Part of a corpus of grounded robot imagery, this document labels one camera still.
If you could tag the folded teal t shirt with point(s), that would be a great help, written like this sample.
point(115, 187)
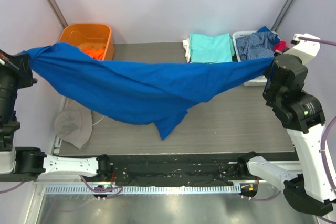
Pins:
point(208, 49)

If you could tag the orange t shirt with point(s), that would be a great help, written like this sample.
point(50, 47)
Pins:
point(97, 54)

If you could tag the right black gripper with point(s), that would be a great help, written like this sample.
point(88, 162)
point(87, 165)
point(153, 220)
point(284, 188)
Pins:
point(269, 72)

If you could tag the blue checkered shirt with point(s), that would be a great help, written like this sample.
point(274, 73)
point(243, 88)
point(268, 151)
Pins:
point(258, 45)

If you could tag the slotted white cable duct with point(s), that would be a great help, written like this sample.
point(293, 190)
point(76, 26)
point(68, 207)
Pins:
point(132, 190)

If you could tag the grey cap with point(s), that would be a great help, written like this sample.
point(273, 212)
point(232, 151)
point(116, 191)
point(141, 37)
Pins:
point(74, 124)

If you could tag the folded white printed t shirt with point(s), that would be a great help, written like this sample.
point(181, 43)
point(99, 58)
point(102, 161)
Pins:
point(186, 46)

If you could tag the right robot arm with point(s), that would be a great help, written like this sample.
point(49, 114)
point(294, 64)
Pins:
point(301, 114)

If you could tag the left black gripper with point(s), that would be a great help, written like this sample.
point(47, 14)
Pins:
point(20, 67)

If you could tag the right aluminium corner post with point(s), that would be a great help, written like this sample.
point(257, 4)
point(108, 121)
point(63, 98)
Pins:
point(288, 1)

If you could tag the blue t shirt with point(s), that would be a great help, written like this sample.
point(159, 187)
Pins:
point(138, 93)

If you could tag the orange plastic tub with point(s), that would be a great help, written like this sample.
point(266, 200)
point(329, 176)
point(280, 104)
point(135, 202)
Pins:
point(90, 35)

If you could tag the red cloth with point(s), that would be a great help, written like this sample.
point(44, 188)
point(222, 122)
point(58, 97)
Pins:
point(281, 46)

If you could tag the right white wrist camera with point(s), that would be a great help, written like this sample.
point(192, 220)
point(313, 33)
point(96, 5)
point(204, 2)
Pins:
point(305, 47)

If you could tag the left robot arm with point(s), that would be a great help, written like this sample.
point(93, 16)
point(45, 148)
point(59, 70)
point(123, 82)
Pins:
point(24, 164)

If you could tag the blue cloth in basket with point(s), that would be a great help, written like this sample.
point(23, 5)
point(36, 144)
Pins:
point(266, 29)

